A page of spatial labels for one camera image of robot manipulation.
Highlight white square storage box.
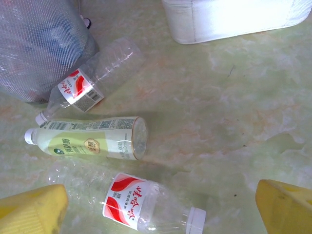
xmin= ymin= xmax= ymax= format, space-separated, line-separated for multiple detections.
xmin=161 ymin=0 xmax=312 ymax=45

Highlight clear bottle white red label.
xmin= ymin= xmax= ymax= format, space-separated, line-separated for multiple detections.
xmin=35 ymin=36 xmax=145 ymax=126
xmin=47 ymin=160 xmax=207 ymax=234

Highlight small black white object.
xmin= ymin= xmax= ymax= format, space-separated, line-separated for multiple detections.
xmin=79 ymin=14 xmax=93 ymax=29

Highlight clear bottle blue label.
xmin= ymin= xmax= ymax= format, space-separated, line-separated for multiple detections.
xmin=43 ymin=21 xmax=74 ymax=49

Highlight green tea plastic bottle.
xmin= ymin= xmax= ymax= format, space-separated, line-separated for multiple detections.
xmin=23 ymin=116 xmax=149 ymax=161

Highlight transparent plastic bin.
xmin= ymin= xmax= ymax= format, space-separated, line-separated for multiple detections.
xmin=0 ymin=0 xmax=100 ymax=105

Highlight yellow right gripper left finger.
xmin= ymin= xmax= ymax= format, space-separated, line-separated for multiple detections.
xmin=0 ymin=184 xmax=69 ymax=234

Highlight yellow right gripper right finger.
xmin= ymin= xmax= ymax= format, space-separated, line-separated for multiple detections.
xmin=254 ymin=179 xmax=312 ymax=234

